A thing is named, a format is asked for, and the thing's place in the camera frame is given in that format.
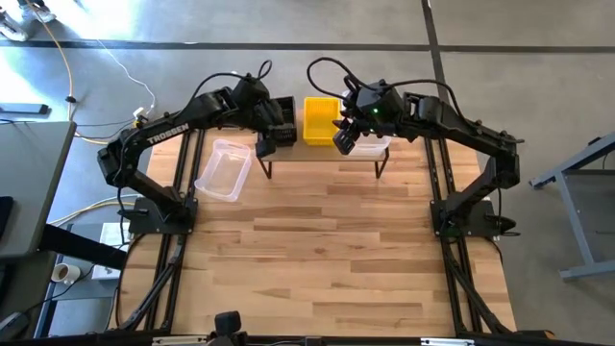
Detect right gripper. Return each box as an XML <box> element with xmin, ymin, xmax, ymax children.
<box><xmin>333</xmin><ymin>112</ymin><xmax>403</xmax><ymax>156</ymax></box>

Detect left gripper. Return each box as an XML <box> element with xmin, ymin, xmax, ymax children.
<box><xmin>249</xmin><ymin>98</ymin><xmax>285</xmax><ymax>159</ymax></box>

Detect wooden shelf black legs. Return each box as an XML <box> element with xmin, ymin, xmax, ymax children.
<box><xmin>255</xmin><ymin>108</ymin><xmax>391</xmax><ymax>180</ymax></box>

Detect black desk beam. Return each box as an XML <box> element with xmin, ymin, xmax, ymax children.
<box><xmin>37</xmin><ymin>223</ymin><xmax>130</xmax><ymax>271</ymax></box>

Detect white plastic strip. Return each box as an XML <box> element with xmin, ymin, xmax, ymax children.
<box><xmin>421</xmin><ymin>337</ymin><xmax>476</xmax><ymax>346</ymax></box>
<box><xmin>152</xmin><ymin>336</ymin><xmax>208</xmax><ymax>345</ymax></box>

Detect white mug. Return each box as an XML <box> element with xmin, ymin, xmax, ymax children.
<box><xmin>50</xmin><ymin>262</ymin><xmax>82</xmax><ymax>284</ymax></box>

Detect grey desk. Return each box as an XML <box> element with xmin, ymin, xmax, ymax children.
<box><xmin>0</xmin><ymin>120</ymin><xmax>77</xmax><ymax>260</ymax></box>

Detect black flat bar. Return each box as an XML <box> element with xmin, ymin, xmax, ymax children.
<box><xmin>0</xmin><ymin>102</ymin><xmax>51</xmax><ymax>116</ymax></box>

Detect blue-grey metal table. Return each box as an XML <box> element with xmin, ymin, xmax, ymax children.
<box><xmin>528</xmin><ymin>132</ymin><xmax>615</xmax><ymax>283</ymax></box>

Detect person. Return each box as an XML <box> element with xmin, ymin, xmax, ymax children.
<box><xmin>0</xmin><ymin>0</ymin><xmax>57</xmax><ymax>42</ymax></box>

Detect grey computer mouse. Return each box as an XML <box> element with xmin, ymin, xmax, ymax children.
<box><xmin>0</xmin><ymin>311</ymin><xmax>31</xmax><ymax>340</ymax></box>

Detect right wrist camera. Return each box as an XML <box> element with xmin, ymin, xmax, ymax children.
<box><xmin>354</xmin><ymin>81</ymin><xmax>405</xmax><ymax>116</ymax></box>

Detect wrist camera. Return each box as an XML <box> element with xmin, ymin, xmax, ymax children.
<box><xmin>232</xmin><ymin>71</ymin><xmax>271</xmax><ymax>105</ymax></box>
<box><xmin>354</xmin><ymin>81</ymin><xmax>405</xmax><ymax>116</ymax></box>

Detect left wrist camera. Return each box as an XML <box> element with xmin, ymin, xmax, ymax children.
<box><xmin>232</xmin><ymin>71</ymin><xmax>271</xmax><ymax>105</ymax></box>

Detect black right camera cable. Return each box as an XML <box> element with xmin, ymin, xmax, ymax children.
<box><xmin>306</xmin><ymin>57</ymin><xmax>462</xmax><ymax>116</ymax></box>

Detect black camera cable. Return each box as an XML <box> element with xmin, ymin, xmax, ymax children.
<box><xmin>184</xmin><ymin>59</ymin><xmax>274</xmax><ymax>114</ymax></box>
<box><xmin>306</xmin><ymin>57</ymin><xmax>462</xmax><ymax>116</ymax></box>

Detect black left camera cable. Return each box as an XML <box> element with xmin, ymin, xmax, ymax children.
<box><xmin>184</xmin><ymin>59</ymin><xmax>274</xmax><ymax>114</ymax></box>

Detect white floor cable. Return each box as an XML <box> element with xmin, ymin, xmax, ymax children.
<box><xmin>95</xmin><ymin>37</ymin><xmax>158</xmax><ymax>116</ymax></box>

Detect black aluminium frame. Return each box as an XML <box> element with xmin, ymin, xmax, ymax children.
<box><xmin>108</xmin><ymin>117</ymin><xmax>554</xmax><ymax>346</ymax></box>

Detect yellow floor cable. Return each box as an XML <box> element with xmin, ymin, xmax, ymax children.
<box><xmin>23</xmin><ymin>0</ymin><xmax>145</xmax><ymax>146</ymax></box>

